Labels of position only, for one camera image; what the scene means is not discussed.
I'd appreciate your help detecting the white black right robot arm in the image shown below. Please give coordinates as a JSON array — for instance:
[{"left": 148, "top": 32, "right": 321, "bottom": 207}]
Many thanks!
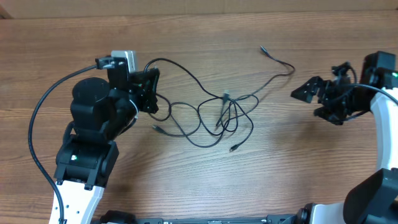
[{"left": 287, "top": 51, "right": 397, "bottom": 223}]

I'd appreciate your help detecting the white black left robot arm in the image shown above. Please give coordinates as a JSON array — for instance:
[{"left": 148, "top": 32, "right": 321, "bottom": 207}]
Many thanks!
[{"left": 53, "top": 68, "right": 160, "bottom": 223}]

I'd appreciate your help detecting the black USB cable metal plug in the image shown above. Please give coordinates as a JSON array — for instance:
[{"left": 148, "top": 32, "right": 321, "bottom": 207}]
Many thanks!
[{"left": 149, "top": 45, "right": 296, "bottom": 149}]

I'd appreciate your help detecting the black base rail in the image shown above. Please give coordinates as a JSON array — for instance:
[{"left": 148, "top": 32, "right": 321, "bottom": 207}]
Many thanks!
[{"left": 91, "top": 210, "right": 297, "bottom": 224}]

